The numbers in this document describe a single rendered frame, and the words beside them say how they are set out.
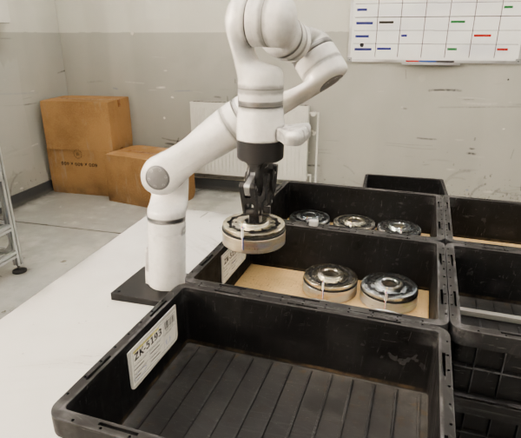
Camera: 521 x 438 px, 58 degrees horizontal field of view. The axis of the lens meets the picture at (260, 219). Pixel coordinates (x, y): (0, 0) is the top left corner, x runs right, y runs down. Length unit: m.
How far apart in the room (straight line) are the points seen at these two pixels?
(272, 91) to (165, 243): 0.54
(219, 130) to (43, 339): 0.57
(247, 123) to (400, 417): 0.46
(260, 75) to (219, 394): 0.45
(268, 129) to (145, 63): 3.69
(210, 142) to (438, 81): 3.00
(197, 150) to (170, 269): 0.30
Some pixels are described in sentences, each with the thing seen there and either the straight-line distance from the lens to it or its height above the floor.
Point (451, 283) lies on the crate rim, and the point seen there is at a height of 0.93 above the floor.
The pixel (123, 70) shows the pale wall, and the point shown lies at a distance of 4.49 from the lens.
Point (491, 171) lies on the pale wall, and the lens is 4.06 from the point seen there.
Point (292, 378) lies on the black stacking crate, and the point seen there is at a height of 0.83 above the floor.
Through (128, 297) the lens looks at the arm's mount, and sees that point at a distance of 1.18.
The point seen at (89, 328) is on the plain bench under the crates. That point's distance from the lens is 1.12.
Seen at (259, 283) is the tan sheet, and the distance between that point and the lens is 0.96.
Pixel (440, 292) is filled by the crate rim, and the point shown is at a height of 0.92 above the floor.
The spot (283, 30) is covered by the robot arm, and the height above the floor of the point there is 1.30.
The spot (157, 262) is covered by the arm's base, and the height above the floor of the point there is 0.79.
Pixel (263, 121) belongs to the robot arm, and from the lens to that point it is 0.72.
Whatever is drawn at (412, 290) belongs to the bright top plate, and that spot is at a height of 0.86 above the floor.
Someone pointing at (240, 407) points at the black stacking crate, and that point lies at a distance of 0.68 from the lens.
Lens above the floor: 1.29
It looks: 21 degrees down
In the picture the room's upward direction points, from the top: straight up
